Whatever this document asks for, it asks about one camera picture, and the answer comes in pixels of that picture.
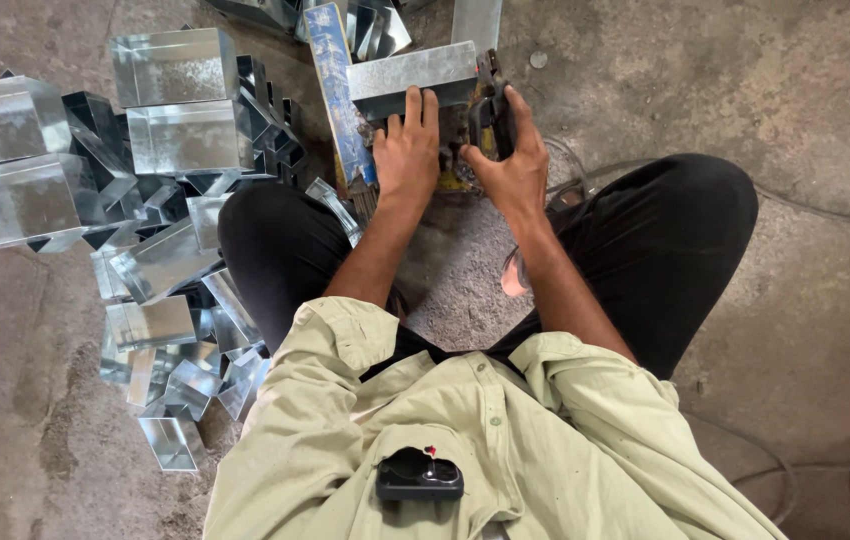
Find black welding electrode holder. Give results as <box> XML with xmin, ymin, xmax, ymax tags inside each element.
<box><xmin>467</xmin><ymin>48</ymin><xmax>521</xmax><ymax>163</ymax></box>

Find bundle of welding rods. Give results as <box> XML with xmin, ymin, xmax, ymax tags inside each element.
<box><xmin>352</xmin><ymin>186</ymin><xmax>383</xmax><ymax>228</ymax></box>

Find black trousers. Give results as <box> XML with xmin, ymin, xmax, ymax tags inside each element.
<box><xmin>215</xmin><ymin>153</ymin><xmax>761</xmax><ymax>381</ymax></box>

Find person's foot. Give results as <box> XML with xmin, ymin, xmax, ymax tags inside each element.
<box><xmin>500</xmin><ymin>244</ymin><xmax>534</xmax><ymax>298</ymax></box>

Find thin welding lead cable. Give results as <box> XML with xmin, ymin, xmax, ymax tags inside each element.
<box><xmin>542</xmin><ymin>136</ymin><xmax>850</xmax><ymax>243</ymax></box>

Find pile of bent steel sheets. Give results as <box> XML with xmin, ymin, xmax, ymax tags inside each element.
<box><xmin>202</xmin><ymin>0</ymin><xmax>414</xmax><ymax>63</ymax></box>

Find person's right hand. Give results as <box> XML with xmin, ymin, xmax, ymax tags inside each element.
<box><xmin>459</xmin><ymin>84</ymin><xmax>551</xmax><ymax>223</ymax></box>

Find person's left hand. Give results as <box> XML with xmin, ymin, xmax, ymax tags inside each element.
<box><xmin>371</xmin><ymin>85</ymin><xmax>452</xmax><ymax>210</ymax></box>

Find heap of shiny steel boxes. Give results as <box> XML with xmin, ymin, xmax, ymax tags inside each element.
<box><xmin>0</xmin><ymin>24</ymin><xmax>364</xmax><ymax>474</ymax></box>

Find galvanized steel box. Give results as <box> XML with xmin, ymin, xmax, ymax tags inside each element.
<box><xmin>345</xmin><ymin>40</ymin><xmax>480</xmax><ymax>123</ymax></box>

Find flat grey steel strip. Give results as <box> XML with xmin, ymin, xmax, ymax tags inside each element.
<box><xmin>450</xmin><ymin>0</ymin><xmax>504</xmax><ymax>55</ymax></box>

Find black phone in pocket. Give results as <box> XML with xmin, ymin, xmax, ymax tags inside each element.
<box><xmin>374</xmin><ymin>447</ymin><xmax>466</xmax><ymax>503</ymax></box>

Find yellow rusty welding jig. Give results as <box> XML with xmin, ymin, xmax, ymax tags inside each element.
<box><xmin>434</xmin><ymin>82</ymin><xmax>503</xmax><ymax>198</ymax></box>

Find worn blue painted bar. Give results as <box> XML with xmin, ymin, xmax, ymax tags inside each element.
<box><xmin>302</xmin><ymin>2</ymin><xmax>380</xmax><ymax>199</ymax></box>

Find pale green shirt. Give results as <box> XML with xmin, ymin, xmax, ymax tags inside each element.
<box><xmin>202</xmin><ymin>295</ymin><xmax>791</xmax><ymax>540</ymax></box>

